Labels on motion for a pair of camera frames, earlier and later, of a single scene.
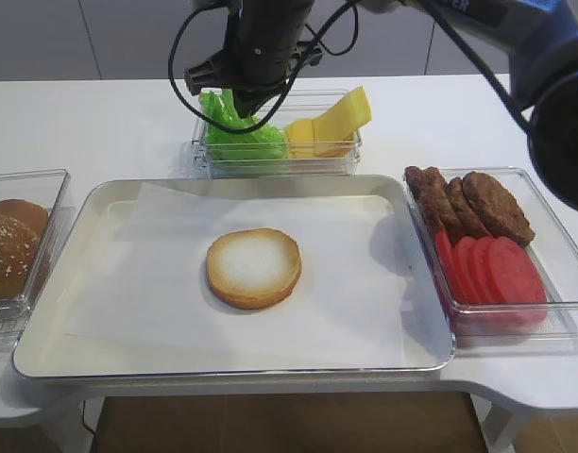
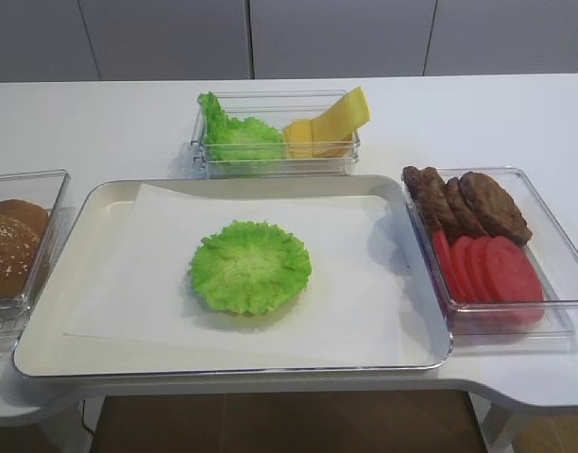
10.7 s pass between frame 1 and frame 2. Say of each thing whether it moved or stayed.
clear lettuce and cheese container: stayed
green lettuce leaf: moved
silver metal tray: stayed
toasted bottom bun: moved
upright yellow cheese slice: stayed
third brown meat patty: stayed
